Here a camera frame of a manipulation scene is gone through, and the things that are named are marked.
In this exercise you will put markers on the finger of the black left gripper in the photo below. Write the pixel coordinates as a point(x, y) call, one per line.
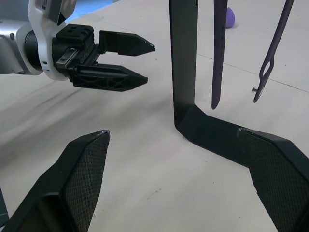
point(108, 77)
point(128, 43)

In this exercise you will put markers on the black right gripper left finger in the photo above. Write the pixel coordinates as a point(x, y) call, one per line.
point(72, 188)

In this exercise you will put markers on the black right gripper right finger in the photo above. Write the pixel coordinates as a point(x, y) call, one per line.
point(280, 178)

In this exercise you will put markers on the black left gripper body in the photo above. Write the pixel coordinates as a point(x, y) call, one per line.
point(77, 38)

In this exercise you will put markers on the black L-shaped watch stand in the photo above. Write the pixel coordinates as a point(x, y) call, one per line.
point(183, 60)

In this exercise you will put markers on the purple rounded object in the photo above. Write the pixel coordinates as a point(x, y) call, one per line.
point(230, 19)

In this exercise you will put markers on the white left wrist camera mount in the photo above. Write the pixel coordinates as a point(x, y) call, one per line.
point(44, 38)

